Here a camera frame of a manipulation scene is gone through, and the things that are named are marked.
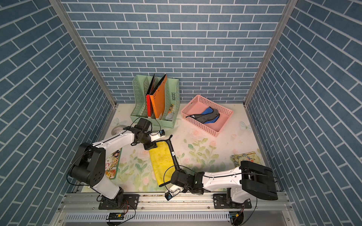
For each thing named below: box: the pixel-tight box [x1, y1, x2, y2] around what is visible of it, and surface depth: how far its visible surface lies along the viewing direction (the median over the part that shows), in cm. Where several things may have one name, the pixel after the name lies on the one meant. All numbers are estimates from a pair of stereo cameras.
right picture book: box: [230, 151, 263, 168], surface depth 93 cm
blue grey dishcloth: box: [185, 106, 221, 124], surface depth 107 cm
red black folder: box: [146, 73, 156, 117], surface depth 88 cm
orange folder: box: [149, 73, 168, 119], surface depth 90 cm
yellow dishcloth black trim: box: [148, 140, 176, 187], surface depth 90 cm
